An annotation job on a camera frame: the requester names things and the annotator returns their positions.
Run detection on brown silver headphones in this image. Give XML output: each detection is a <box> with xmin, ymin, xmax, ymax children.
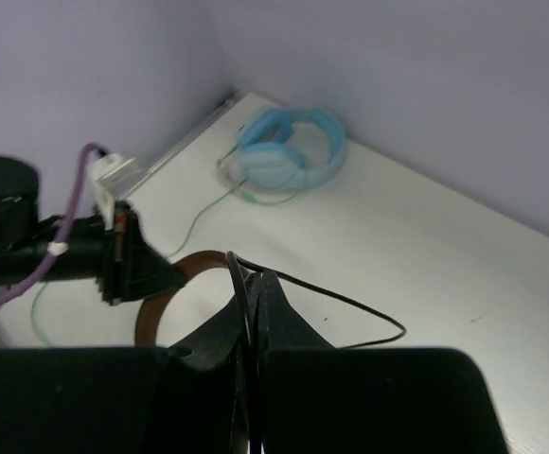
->
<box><xmin>133</xmin><ymin>250</ymin><xmax>228</xmax><ymax>346</ymax></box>

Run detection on light blue headphones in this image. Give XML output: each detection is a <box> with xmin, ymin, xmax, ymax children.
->
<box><xmin>218</xmin><ymin>107</ymin><xmax>346</xmax><ymax>192</ymax></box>

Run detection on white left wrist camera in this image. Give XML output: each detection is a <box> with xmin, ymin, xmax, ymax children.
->
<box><xmin>89</xmin><ymin>153</ymin><xmax>141</xmax><ymax>231</ymax></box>

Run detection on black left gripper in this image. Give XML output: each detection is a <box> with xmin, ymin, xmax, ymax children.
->
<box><xmin>42</xmin><ymin>201</ymin><xmax>184</xmax><ymax>306</ymax></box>

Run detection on black headphone cable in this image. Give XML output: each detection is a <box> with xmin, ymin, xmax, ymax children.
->
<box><xmin>225</xmin><ymin>251</ymin><xmax>407</xmax><ymax>454</ymax></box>

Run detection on green headphone cable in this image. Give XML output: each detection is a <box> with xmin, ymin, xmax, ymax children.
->
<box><xmin>30</xmin><ymin>123</ymin><xmax>304</xmax><ymax>348</ymax></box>

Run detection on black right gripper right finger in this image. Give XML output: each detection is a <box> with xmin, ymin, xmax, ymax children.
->
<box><xmin>257</xmin><ymin>271</ymin><xmax>508</xmax><ymax>453</ymax></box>

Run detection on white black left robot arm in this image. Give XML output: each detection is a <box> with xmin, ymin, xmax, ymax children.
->
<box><xmin>0</xmin><ymin>156</ymin><xmax>186</xmax><ymax>306</ymax></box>

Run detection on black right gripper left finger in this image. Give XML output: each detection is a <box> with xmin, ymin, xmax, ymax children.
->
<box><xmin>0</xmin><ymin>272</ymin><xmax>260</xmax><ymax>453</ymax></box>

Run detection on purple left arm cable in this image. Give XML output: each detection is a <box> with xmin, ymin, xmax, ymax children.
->
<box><xmin>0</xmin><ymin>142</ymin><xmax>110</xmax><ymax>317</ymax></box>

